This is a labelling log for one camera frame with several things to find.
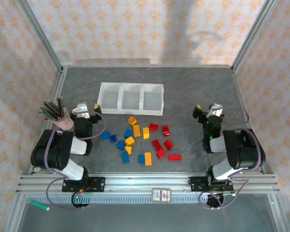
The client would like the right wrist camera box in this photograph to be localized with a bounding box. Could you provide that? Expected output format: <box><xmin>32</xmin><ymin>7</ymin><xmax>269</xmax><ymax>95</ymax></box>
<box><xmin>208</xmin><ymin>102</ymin><xmax>223</xmax><ymax>118</ymax></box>

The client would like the long aluminium base rail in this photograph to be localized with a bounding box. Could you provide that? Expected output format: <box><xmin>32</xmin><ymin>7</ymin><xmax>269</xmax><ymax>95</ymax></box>
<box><xmin>15</xmin><ymin>172</ymin><xmax>280</xmax><ymax>195</ymax></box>

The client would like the grey slotted cable duct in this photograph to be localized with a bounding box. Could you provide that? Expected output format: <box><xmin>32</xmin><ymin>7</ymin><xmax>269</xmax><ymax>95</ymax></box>
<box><xmin>30</xmin><ymin>194</ymin><xmax>235</xmax><ymax>205</ymax></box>

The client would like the bunch of coloured pencils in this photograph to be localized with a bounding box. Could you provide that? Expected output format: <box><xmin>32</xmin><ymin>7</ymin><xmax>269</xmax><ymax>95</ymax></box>
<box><xmin>39</xmin><ymin>96</ymin><xmax>66</xmax><ymax>121</ymax></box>

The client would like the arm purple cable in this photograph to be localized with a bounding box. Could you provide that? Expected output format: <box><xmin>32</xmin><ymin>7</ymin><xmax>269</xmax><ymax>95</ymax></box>
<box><xmin>199</xmin><ymin>105</ymin><xmax>266</xmax><ymax>211</ymax></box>
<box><xmin>43</xmin><ymin>110</ymin><xmax>107</xmax><ymax>211</ymax></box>

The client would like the aluminium upright post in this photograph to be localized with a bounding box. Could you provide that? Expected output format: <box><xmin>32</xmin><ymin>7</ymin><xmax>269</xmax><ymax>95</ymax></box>
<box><xmin>231</xmin><ymin>0</ymin><xmax>279</xmax><ymax>73</ymax></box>
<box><xmin>16</xmin><ymin>0</ymin><xmax>64</xmax><ymax>73</ymax></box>

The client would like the pink cup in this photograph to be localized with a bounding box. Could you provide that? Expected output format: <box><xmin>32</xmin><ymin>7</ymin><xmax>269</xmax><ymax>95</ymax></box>
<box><xmin>53</xmin><ymin>107</ymin><xmax>74</xmax><ymax>131</ymax></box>

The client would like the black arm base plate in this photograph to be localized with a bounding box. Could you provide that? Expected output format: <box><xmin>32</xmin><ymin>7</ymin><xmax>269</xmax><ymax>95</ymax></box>
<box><xmin>189</xmin><ymin>176</ymin><xmax>235</xmax><ymax>194</ymax></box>
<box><xmin>61</xmin><ymin>176</ymin><xmax>106</xmax><ymax>193</ymax></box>

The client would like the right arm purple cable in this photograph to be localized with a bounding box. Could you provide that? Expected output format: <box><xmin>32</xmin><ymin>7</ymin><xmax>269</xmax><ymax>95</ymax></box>
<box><xmin>199</xmin><ymin>105</ymin><xmax>266</xmax><ymax>211</ymax></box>

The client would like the green marker pen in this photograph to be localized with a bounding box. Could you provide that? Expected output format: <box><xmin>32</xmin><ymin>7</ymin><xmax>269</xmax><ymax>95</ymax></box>
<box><xmin>26</xmin><ymin>198</ymin><xmax>51</xmax><ymax>211</ymax></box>

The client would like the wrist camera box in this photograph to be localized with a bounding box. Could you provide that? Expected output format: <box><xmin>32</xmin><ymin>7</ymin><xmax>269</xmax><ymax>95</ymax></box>
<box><xmin>208</xmin><ymin>102</ymin><xmax>223</xmax><ymax>118</ymax></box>
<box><xmin>71</xmin><ymin>102</ymin><xmax>90</xmax><ymax>119</ymax></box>

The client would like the thin aluminium table rail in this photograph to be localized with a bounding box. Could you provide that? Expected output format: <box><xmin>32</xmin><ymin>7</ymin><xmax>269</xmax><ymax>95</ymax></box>
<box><xmin>61</xmin><ymin>64</ymin><xmax>234</xmax><ymax>69</ymax></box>

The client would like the aluminium table side rail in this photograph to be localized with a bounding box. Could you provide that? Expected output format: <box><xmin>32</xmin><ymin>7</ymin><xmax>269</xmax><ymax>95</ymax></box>
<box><xmin>231</xmin><ymin>67</ymin><xmax>266</xmax><ymax>174</ymax></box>
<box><xmin>29</xmin><ymin>67</ymin><xmax>69</xmax><ymax>175</ymax></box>

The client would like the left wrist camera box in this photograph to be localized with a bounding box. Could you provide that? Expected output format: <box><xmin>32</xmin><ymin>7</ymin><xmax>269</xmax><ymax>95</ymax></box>
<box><xmin>71</xmin><ymin>102</ymin><xmax>90</xmax><ymax>119</ymax></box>

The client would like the small label card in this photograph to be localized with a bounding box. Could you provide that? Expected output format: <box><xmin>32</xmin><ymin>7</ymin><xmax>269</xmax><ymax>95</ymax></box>
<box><xmin>151</xmin><ymin>188</ymin><xmax>172</xmax><ymax>204</ymax></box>

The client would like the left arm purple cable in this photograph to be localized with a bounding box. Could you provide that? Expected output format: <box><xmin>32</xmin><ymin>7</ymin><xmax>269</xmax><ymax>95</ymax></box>
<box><xmin>43</xmin><ymin>110</ymin><xmax>107</xmax><ymax>211</ymax></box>

